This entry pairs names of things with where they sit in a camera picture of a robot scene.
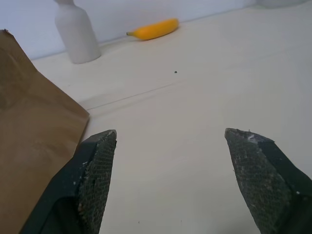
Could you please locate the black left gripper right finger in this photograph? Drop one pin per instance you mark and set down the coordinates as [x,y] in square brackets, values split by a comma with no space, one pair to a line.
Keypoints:
[263,185]

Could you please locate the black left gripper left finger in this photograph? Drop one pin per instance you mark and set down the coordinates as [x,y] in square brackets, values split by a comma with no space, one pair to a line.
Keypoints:
[80,185]

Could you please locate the brown paper bag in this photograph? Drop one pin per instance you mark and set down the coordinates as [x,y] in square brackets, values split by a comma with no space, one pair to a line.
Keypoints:
[31,122]

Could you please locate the white ceramic bottle vase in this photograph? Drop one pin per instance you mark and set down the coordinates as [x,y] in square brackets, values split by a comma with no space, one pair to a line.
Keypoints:
[77,34]

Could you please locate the yellow banana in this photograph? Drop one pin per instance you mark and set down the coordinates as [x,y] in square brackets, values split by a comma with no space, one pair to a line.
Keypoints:
[156,29]

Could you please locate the translucent white container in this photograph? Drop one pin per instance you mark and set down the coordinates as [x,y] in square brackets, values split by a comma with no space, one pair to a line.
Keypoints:
[280,3]

